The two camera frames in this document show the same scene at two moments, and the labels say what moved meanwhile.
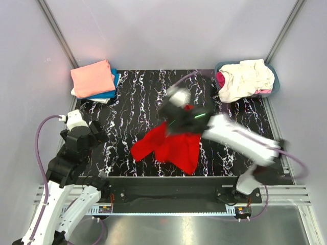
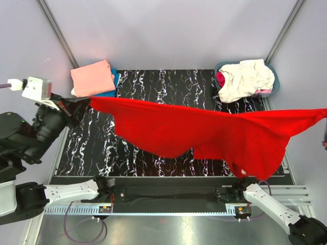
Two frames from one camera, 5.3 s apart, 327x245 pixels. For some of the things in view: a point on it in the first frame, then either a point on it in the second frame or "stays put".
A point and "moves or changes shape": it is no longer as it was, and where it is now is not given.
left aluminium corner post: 53,22 stays put
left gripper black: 100,136 to 73,112
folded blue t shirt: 110,95 stays put
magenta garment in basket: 220,79 stays put
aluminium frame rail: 275,195 stays put
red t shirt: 180,150 moves or changes shape
